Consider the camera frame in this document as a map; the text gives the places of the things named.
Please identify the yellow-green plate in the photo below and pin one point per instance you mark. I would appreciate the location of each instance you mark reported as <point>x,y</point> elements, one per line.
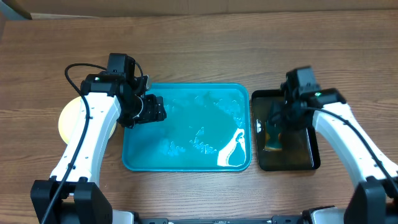
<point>70,121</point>

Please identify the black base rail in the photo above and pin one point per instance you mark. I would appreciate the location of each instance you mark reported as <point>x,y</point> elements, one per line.
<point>277,219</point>

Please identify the black water tray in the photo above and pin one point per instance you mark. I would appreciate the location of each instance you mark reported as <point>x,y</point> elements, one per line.
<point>299,149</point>

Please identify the teal plastic tray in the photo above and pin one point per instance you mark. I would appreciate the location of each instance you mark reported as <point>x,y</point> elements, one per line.
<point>207,129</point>

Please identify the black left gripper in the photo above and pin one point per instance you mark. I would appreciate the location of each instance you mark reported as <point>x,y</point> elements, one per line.
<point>155,111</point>

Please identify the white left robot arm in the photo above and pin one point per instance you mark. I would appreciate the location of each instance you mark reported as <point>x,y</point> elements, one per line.
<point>72,193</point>

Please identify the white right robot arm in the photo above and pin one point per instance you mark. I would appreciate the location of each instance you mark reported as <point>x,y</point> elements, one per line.
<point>373,174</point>

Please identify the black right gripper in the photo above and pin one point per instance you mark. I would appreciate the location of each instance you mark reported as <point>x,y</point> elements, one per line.
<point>277,117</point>

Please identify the yellow green sponge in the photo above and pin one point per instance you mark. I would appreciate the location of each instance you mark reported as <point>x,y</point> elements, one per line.
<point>273,140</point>

